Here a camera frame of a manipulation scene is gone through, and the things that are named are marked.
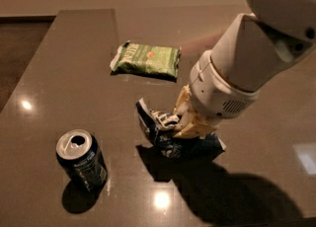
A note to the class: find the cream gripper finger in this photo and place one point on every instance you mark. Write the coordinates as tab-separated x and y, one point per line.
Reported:
183	101
192	125

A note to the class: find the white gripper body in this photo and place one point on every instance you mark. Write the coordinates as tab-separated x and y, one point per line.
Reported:
215	94

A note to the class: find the dark blue pepsi can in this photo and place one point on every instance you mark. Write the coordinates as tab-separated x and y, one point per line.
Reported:
78	153

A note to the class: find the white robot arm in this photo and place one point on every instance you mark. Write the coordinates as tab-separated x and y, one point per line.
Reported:
227	79

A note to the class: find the blue chip bag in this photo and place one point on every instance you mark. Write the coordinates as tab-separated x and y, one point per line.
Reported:
160	130

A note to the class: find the green chip bag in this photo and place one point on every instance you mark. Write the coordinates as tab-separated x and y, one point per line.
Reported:
145	59

